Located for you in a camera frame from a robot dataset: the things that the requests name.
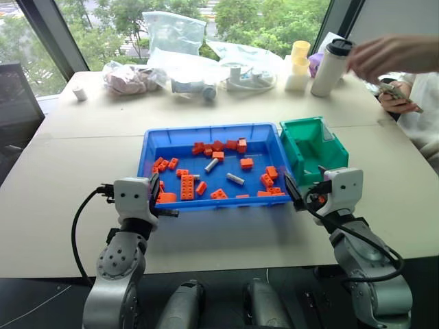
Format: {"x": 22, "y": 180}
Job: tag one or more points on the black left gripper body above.
{"x": 155, "y": 197}

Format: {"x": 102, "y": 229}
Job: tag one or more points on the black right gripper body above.
{"x": 317, "y": 195}

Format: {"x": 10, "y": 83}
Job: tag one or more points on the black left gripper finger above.
{"x": 169, "y": 213}
{"x": 155, "y": 180}

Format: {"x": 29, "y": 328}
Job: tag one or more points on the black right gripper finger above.
{"x": 294, "y": 192}
{"x": 322, "y": 171}

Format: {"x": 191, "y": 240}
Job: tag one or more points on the smartphone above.
{"x": 398, "y": 94}

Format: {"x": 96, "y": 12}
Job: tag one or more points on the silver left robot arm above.
{"x": 115, "y": 274}

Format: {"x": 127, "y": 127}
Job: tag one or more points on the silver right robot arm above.
{"x": 370, "y": 270}

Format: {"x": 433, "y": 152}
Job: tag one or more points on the person's right forearm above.
{"x": 428, "y": 55}

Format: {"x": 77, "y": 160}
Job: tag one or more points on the green plastic bin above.
{"x": 293, "y": 150}

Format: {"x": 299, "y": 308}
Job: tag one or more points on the person's left hand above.
{"x": 394, "y": 103}

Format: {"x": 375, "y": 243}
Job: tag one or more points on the person's right hand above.
{"x": 380, "y": 56}

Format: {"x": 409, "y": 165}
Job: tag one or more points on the orange plastic building brick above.
{"x": 167, "y": 198}

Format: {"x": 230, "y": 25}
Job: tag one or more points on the orange 2x4 building brick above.
{"x": 187, "y": 187}

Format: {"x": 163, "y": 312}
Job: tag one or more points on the blue plastic tray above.
{"x": 219, "y": 204}

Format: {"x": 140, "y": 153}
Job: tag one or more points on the grey rounded shape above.
{"x": 181, "y": 305}
{"x": 264, "y": 305}

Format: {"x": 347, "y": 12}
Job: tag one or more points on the white tumbler with black lid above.
{"x": 327, "y": 72}

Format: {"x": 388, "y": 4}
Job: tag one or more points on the plastic bag with pink items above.
{"x": 127, "y": 80}

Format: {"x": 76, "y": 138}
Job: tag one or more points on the purple plastic object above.
{"x": 316, "y": 65}

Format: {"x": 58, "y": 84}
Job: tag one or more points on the pale yellow plastic cup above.
{"x": 300, "y": 48}
{"x": 300, "y": 66}

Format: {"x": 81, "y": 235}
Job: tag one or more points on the plastic bag with grey device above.
{"x": 192, "y": 79}

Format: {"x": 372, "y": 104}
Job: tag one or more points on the person's white clothing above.
{"x": 423, "y": 123}

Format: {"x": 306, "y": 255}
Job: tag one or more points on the small white cylinder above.
{"x": 79, "y": 92}

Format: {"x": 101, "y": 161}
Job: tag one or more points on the flat clear plastic bag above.
{"x": 247, "y": 51}

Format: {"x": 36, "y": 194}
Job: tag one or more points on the upright clear plastic bag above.
{"x": 175, "y": 32}

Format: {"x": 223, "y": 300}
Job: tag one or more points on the black office chair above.
{"x": 15, "y": 109}

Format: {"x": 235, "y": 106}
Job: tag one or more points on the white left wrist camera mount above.
{"x": 132, "y": 195}

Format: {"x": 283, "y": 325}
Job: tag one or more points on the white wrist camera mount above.
{"x": 132, "y": 195}
{"x": 346, "y": 188}

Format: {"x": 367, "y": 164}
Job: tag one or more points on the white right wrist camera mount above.
{"x": 346, "y": 188}

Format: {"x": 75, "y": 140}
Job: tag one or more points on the dark window frame post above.
{"x": 337, "y": 20}
{"x": 55, "y": 34}

